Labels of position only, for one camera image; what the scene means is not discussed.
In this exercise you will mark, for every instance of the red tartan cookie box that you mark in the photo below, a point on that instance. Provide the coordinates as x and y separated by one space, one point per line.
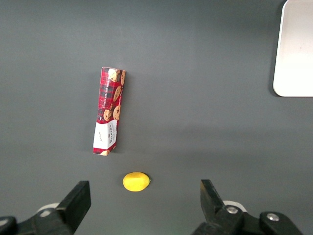
108 110

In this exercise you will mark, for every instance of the white rectangular plastic tray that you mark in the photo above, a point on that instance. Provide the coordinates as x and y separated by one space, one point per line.
296 49

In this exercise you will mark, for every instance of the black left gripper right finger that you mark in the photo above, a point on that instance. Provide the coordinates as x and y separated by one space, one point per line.
212 205

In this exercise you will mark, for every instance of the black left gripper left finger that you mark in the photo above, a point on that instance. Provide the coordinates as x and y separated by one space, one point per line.
73 203

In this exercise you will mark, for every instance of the yellow lemon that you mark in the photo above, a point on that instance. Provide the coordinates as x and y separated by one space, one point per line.
135 181

